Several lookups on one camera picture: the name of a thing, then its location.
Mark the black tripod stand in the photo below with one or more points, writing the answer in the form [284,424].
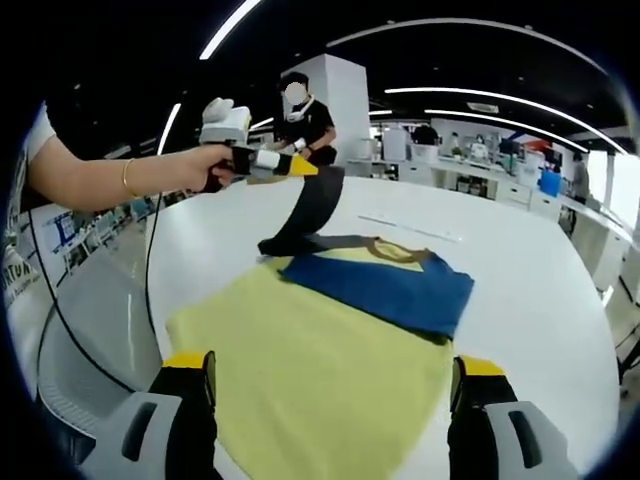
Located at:
[629,355]

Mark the blue plastic bin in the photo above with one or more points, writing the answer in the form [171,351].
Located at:
[550,182]

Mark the ceiling air vent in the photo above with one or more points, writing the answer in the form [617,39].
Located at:
[483,107]

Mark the ceiling light strips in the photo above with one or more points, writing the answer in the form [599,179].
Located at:
[227,30]

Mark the person's left hand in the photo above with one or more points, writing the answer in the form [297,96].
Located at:
[202,167]

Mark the white cabinet row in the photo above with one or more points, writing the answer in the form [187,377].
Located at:
[510,192]

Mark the white tall cabinet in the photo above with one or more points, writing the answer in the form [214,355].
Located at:
[397,145]

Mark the yellow grey blue garment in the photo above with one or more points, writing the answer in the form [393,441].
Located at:
[310,360]

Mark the background office desks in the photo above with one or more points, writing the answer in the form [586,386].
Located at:
[110,225]

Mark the white column by window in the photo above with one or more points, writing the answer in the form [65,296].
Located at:
[625,195]

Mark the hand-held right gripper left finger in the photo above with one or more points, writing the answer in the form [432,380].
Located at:
[170,400]

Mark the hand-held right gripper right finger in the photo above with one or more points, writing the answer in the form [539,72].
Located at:
[480,400]

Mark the wide white column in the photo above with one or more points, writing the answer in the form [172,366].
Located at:
[350,100]

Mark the blue printed sign board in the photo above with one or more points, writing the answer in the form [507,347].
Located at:
[64,231]

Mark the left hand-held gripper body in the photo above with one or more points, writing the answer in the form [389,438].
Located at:
[225,130]

